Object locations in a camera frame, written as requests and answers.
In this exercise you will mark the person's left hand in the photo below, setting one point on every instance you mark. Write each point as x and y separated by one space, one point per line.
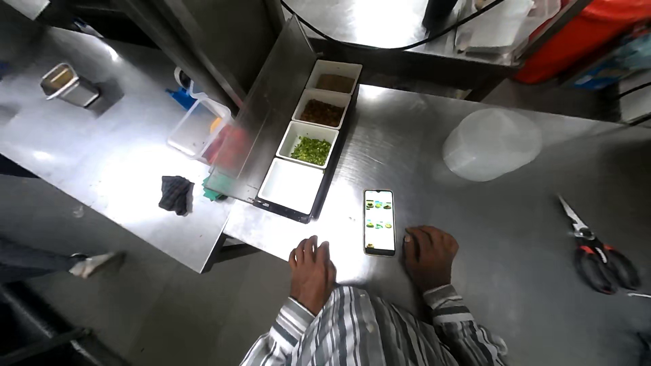
311 282

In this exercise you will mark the person's right hand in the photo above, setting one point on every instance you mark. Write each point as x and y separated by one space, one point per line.
435 262

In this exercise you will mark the person's right thumb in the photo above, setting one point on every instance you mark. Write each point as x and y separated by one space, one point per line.
411 247

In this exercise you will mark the person's left middle finger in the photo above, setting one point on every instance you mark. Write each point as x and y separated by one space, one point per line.
309 250

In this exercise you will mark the person's right fingers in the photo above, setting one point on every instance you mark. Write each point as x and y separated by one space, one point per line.
435 236

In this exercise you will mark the person's left thumb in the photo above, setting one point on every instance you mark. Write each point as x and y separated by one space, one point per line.
332 272

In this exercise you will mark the person's left ring finger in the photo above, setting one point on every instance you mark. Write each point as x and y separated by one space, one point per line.
300 251

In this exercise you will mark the person's left index finger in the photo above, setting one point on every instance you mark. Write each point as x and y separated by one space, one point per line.
322 252

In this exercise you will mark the person's left little finger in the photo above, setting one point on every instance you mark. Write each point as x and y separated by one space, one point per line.
292 259

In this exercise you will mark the person's right forearm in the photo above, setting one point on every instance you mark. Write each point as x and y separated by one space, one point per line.
463 325

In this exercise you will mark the person's left forearm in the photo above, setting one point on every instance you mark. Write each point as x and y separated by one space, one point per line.
285 330

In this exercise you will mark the smartphone with lit screen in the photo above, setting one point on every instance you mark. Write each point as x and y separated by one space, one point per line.
379 218

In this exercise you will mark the steel work table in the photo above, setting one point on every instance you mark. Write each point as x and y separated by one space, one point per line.
483 218

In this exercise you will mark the person's body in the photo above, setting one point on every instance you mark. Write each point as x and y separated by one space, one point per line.
361 330

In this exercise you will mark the empty white rectangular container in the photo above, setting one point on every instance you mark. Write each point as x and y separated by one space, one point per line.
291 185

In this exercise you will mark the black container holder tray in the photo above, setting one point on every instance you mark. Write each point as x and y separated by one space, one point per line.
333 167

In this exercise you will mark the chopped green vegetables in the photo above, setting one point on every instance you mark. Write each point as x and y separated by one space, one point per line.
311 150

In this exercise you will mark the green cloth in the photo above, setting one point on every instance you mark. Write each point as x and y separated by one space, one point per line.
210 192

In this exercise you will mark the round translucent plastic container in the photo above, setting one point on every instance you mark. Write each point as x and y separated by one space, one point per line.
491 145

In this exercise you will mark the white container of chopped greens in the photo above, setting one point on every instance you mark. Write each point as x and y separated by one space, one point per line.
287 142

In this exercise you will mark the red object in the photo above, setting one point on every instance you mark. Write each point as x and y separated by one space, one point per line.
227 145

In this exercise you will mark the dark crumpled cloth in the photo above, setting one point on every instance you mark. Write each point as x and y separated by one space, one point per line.
175 194

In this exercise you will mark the dark brown food pieces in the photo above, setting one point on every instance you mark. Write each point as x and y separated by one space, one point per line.
323 113

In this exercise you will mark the transparent guard panel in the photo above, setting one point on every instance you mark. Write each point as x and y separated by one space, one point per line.
272 106

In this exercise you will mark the white container of brown pieces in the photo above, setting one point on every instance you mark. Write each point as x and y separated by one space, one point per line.
303 99

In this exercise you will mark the clear rectangular plastic container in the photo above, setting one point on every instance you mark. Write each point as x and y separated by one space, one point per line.
190 127

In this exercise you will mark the brown powder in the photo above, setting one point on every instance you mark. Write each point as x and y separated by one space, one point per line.
335 83

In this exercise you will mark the white container of brown powder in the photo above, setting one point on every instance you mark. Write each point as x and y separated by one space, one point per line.
316 73

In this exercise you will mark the blue plastic object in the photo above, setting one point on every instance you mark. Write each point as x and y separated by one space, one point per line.
183 98

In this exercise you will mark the long steel side table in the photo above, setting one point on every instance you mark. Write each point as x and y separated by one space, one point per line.
127 142

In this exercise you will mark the white translucent plastic box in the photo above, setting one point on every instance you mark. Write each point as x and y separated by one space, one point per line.
491 25

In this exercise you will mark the steel shelf counter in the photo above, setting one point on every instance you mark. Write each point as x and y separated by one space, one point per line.
386 23

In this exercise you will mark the black cylindrical object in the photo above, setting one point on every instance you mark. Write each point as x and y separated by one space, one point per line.
438 12

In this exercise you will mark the blue packet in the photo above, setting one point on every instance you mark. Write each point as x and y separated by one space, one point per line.
595 77

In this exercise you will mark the large red plastic bag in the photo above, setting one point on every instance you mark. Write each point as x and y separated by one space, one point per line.
569 40

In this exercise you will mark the rectangular metal container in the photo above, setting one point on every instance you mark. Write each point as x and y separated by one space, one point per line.
76 90

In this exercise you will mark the black metal frame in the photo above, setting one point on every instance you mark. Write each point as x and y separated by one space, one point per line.
56 330

